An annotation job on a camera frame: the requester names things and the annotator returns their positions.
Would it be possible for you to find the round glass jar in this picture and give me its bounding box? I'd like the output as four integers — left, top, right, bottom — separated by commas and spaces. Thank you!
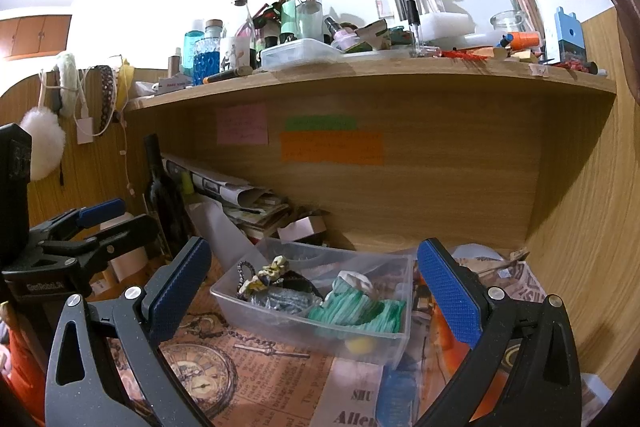
490, 10, 531, 38

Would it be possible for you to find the white fluffy pompom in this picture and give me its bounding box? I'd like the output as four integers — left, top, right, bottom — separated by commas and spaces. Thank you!
20, 107, 66, 182

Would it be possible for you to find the pink sticky note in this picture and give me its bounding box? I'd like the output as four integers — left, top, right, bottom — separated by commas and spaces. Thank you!
216, 103, 269, 145

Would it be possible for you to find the dark wine bottle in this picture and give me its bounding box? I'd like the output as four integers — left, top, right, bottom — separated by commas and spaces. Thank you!
142, 133, 193, 263

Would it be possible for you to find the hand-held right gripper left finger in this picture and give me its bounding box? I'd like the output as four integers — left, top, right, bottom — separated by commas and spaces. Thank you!
44, 236, 213, 427

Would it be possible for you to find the black marker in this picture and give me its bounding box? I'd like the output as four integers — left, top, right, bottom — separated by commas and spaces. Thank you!
202, 66, 253, 85

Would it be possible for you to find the small white cardboard box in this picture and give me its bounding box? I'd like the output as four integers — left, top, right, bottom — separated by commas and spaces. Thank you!
277, 215, 328, 245

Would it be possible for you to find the stack of newspapers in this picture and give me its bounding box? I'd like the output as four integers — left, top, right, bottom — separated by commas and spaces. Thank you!
162, 152, 293, 240

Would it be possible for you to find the orange glossy item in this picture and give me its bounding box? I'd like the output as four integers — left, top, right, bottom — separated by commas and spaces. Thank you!
430, 297, 473, 380

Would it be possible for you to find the blue plastic box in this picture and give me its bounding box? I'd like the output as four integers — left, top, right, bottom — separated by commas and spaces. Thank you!
553, 7, 585, 62

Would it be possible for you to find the orange sticky note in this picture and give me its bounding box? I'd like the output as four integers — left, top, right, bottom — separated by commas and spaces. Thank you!
280, 131, 385, 166

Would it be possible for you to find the green sticky note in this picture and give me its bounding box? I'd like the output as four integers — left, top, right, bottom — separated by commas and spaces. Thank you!
285, 115, 358, 131

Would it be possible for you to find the yellow headband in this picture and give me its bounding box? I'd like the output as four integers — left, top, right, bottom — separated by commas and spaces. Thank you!
116, 59, 136, 108

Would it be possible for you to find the teal liquid bottle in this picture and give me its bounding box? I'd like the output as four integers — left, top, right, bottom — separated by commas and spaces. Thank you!
181, 19, 206, 78

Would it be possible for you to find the clear plastic bin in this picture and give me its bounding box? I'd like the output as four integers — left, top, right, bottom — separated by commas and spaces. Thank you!
210, 237, 415, 370

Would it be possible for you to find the black capped nail polish bottle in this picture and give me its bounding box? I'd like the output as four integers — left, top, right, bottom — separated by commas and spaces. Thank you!
406, 0, 426, 58

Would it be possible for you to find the green pump bottle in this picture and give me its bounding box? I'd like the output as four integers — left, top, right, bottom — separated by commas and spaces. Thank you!
280, 0, 306, 45

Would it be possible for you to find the clear cylinder canister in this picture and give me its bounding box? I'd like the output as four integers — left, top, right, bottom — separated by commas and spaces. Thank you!
505, 0, 546, 40

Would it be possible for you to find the wooden shelf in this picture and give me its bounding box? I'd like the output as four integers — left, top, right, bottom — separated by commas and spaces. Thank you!
124, 54, 618, 112

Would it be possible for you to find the clear lidded plastic box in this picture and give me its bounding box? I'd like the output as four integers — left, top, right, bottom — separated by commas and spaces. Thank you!
260, 38, 343, 72

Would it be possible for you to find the wooden wall cabinet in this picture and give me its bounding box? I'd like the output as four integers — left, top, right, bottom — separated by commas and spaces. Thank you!
0, 14, 72, 60

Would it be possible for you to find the small pink jar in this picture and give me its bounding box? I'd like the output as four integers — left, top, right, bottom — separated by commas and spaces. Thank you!
332, 27, 357, 52

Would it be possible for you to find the white cloth sock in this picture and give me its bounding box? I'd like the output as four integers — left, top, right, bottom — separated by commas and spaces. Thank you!
336, 271, 377, 295

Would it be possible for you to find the black patterned scrunchie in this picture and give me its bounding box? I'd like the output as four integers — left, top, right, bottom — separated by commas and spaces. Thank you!
235, 257, 323, 308

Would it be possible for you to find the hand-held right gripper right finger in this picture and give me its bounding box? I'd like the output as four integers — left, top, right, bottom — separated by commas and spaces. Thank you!
415, 237, 583, 427

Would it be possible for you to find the newspaper print paper sheet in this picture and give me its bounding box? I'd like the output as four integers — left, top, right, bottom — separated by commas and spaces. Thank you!
95, 247, 613, 427

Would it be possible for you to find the white foam block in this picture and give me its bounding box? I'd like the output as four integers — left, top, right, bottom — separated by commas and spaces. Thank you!
420, 12, 476, 45

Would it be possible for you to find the clear jar silver lid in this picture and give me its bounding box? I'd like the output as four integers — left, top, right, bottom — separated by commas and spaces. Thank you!
296, 0, 325, 42

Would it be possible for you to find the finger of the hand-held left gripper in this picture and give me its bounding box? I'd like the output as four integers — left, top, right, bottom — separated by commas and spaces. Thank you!
42, 214, 161, 273
30, 198, 126, 244

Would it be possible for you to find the white fluffy headband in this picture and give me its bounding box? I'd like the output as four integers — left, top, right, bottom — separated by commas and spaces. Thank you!
54, 53, 81, 118

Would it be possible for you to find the white paper roll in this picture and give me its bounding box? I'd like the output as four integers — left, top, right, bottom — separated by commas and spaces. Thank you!
102, 214, 148, 283

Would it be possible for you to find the green knitted sock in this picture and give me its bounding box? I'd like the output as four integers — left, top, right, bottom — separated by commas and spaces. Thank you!
306, 279, 407, 333

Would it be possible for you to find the blue bead bottle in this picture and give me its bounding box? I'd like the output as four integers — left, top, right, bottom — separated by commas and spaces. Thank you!
192, 19, 223, 86

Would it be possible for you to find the black patterned headband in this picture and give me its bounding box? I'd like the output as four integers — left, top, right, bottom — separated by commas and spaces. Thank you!
95, 65, 117, 135

